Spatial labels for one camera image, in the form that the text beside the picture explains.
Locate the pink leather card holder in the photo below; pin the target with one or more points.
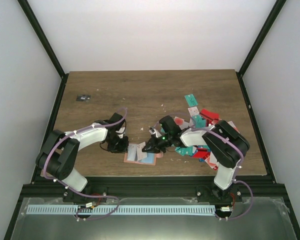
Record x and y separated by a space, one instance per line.
149 160

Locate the white floral VIP card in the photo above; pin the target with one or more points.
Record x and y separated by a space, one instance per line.
132 153

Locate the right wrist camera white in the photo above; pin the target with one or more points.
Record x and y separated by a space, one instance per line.
152 131

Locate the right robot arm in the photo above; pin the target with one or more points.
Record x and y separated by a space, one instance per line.
226 145

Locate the black aluminium front rail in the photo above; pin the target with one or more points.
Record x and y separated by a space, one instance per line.
152 186

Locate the red white card bottom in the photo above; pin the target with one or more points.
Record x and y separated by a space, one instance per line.
212 161

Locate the light blue slotted strip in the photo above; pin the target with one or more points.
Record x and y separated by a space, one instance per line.
193 210

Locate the right frame post black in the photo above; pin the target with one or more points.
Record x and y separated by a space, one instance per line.
266 27

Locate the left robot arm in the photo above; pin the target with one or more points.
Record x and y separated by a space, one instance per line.
58 155

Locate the teal card far top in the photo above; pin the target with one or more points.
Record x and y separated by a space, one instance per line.
191 100

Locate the red card top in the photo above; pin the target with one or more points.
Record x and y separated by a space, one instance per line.
209 115

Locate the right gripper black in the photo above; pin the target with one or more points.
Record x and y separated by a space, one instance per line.
153 143

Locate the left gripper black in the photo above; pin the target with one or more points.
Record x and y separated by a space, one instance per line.
122 149

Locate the frame post black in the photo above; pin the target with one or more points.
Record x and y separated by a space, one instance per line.
266 27
32 19

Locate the left frame post black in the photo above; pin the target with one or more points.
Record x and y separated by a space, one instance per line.
32 19

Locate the small black tag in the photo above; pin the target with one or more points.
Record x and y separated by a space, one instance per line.
83 98

